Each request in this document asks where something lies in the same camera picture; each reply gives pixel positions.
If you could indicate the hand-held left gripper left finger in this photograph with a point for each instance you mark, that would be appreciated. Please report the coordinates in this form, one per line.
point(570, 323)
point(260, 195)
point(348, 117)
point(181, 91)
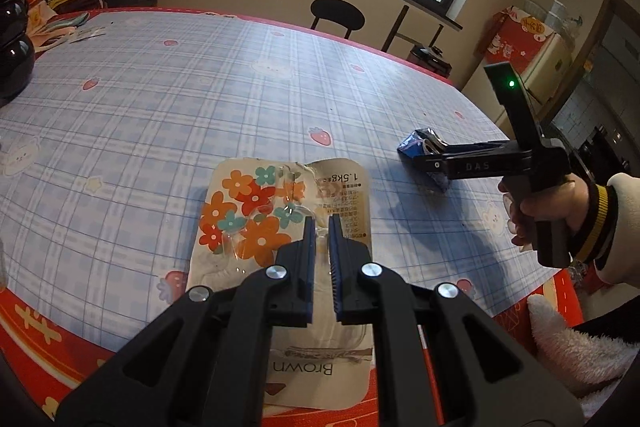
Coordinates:
point(309, 257)

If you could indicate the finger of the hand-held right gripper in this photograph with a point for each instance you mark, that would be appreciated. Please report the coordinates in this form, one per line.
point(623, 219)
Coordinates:
point(430, 166)
point(475, 148)

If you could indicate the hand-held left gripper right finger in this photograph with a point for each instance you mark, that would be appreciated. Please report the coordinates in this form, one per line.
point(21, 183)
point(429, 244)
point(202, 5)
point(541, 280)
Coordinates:
point(336, 267)

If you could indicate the blue foil wrapper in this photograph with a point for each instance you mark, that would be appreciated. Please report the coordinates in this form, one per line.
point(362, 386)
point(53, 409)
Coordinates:
point(415, 142)

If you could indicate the floral plastic package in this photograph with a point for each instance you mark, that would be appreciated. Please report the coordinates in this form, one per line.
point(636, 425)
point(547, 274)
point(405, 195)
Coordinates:
point(250, 217)

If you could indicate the person's right forearm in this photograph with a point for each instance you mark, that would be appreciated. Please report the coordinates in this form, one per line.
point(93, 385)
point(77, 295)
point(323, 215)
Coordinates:
point(615, 227)

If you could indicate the person's right hand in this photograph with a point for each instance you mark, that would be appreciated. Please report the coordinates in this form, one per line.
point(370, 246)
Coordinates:
point(565, 202)

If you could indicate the cream refrigerator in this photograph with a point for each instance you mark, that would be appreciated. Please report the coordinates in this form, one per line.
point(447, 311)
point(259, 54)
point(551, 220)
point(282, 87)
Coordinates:
point(542, 72)

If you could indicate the black rice cooker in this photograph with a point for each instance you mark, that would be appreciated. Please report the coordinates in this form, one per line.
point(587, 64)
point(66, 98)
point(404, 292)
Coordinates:
point(430, 61)

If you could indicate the red cloth on cabinet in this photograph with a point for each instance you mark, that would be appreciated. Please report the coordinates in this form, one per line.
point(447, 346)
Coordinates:
point(517, 39)

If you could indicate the wooden folding rack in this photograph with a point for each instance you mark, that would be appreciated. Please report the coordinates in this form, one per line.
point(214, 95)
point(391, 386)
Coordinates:
point(415, 29)

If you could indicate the clear glass jars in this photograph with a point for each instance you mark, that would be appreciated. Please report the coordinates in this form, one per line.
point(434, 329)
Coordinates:
point(552, 17)

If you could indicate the black round chair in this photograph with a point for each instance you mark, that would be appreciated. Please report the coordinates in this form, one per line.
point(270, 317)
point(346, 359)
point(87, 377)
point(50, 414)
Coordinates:
point(337, 12)

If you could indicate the white fleece garment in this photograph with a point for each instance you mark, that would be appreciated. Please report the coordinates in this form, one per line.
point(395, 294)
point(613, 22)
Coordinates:
point(575, 347)

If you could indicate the small white paper packets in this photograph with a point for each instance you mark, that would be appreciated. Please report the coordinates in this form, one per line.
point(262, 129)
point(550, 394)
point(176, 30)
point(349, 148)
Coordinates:
point(87, 34)

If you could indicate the pink and teal cloths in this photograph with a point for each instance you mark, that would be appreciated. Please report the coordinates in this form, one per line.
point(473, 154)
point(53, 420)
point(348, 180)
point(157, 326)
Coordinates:
point(57, 29)

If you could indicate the black gourd-shaped bottle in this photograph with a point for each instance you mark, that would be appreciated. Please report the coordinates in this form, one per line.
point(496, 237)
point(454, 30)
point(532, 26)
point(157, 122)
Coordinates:
point(12, 52)

